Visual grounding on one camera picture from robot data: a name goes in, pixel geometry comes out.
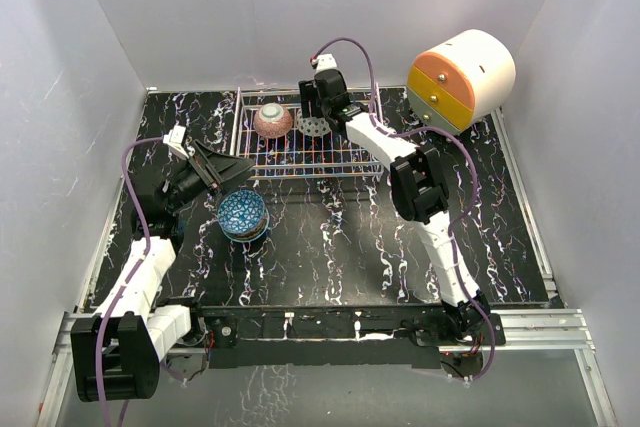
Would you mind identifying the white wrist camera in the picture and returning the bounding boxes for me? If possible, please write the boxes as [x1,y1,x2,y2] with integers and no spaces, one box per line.
[310,54,338,74]
[162,124,192,160]

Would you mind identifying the white wire dish rack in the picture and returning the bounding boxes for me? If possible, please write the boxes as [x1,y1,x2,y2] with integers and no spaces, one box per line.
[229,89,383,180]

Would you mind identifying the pink floral bowl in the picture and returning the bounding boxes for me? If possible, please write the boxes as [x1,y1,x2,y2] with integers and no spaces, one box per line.
[253,103,294,139]
[219,218,269,242]

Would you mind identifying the white bowl red lattice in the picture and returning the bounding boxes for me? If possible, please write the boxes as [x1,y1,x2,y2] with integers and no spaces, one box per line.
[217,189,269,224]

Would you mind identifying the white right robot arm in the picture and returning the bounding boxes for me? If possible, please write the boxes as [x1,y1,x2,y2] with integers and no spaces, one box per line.
[299,65,496,344]

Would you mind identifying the aluminium rail frame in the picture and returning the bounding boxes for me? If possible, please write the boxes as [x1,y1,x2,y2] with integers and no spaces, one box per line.
[37,109,619,427]

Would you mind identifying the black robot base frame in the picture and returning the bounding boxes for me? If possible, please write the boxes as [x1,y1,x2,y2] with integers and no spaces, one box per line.
[169,300,506,371]

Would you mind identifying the round white mini drawer cabinet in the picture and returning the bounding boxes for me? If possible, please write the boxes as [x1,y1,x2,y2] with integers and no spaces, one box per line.
[406,29,516,135]

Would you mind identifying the white bowl brown diamonds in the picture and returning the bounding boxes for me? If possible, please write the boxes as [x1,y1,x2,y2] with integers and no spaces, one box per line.
[295,109,331,138]

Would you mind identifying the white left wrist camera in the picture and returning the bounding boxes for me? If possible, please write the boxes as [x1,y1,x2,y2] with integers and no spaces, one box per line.
[162,124,192,160]

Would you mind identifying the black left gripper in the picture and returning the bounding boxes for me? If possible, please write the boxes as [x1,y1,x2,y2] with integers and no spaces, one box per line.
[165,141,255,213]

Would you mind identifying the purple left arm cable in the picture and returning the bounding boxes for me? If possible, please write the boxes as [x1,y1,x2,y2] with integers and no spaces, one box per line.
[94,135,176,427]

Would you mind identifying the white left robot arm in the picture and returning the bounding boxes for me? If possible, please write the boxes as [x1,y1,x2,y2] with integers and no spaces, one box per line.
[70,141,254,404]

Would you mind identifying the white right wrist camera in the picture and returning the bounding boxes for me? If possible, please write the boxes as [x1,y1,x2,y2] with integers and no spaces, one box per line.
[310,54,338,74]

